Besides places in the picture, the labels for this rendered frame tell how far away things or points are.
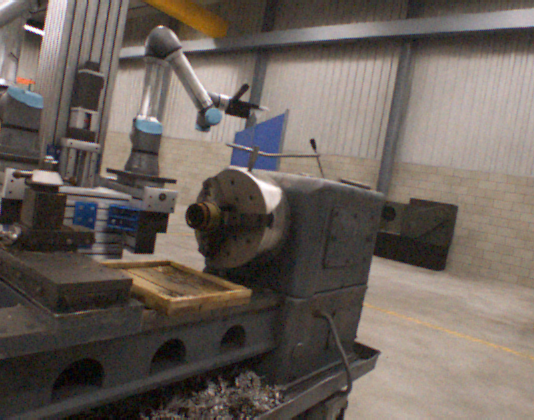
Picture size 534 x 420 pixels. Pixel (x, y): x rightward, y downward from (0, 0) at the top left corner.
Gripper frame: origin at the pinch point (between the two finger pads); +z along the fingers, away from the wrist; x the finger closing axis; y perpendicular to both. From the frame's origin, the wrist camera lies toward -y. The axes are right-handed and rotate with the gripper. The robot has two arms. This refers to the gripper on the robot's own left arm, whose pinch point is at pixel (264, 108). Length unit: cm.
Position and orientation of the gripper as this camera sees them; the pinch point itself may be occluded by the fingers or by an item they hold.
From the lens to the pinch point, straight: 219.8
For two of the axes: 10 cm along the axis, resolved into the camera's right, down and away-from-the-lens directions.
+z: 9.1, 1.4, 4.0
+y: -2.2, 9.6, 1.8
